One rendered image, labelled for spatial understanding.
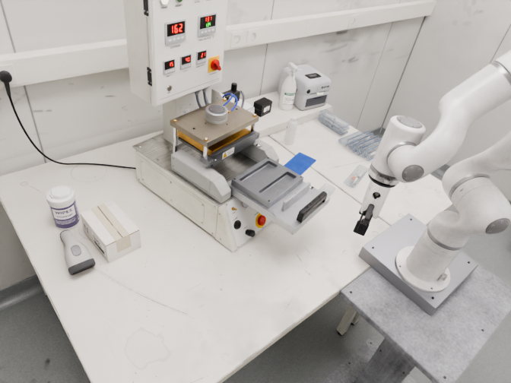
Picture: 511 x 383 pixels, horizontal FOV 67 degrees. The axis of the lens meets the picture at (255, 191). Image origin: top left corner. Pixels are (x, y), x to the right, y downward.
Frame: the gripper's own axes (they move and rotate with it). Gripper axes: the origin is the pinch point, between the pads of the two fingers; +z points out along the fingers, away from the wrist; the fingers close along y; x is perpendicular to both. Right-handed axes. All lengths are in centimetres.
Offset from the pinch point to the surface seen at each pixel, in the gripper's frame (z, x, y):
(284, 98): 15, 55, 102
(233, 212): 21.0, 40.0, 6.3
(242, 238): 31.1, 34.8, 6.7
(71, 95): 9, 121, 20
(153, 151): 16, 79, 16
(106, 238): 28, 71, -21
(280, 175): 8.1, 29.9, 19.6
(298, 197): 9.4, 20.9, 12.8
